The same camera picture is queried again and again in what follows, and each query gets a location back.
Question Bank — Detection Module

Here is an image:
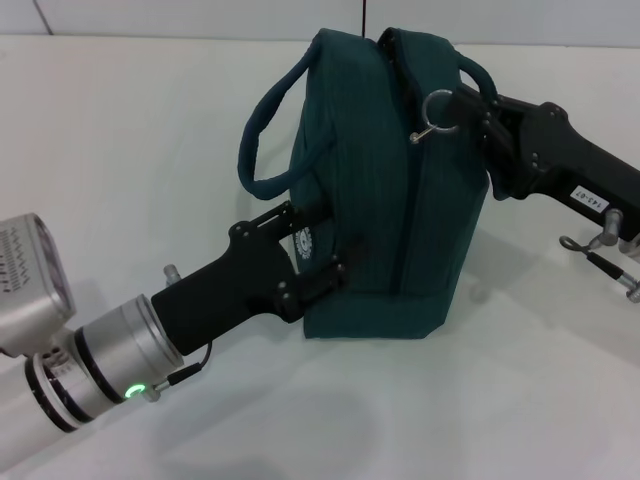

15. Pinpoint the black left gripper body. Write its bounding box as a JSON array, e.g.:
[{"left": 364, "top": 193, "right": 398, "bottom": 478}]
[{"left": 151, "top": 233, "right": 302, "bottom": 358}]

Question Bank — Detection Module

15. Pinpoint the grey left arm cable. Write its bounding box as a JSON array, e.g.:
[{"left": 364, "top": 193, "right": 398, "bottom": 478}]
[{"left": 158, "top": 339, "right": 214, "bottom": 390}]

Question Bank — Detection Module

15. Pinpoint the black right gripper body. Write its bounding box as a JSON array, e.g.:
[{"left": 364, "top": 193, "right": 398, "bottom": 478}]
[{"left": 491, "top": 101, "right": 640, "bottom": 227}]

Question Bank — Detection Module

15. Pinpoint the grey right arm cable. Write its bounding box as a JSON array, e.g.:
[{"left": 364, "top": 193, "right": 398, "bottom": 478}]
[{"left": 558, "top": 234, "right": 640, "bottom": 304}]

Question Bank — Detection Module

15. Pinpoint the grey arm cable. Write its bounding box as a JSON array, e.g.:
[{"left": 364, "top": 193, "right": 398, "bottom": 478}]
[
  {"left": 158, "top": 339, "right": 214, "bottom": 390},
  {"left": 558, "top": 234, "right": 640, "bottom": 304}
]

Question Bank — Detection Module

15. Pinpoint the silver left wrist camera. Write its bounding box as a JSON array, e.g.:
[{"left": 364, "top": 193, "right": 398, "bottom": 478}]
[{"left": 0, "top": 212, "right": 77, "bottom": 359}]

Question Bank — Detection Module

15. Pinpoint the dark blue insulated lunch bag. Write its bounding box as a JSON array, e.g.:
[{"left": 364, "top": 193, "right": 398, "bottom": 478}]
[{"left": 238, "top": 27, "right": 499, "bottom": 342}]

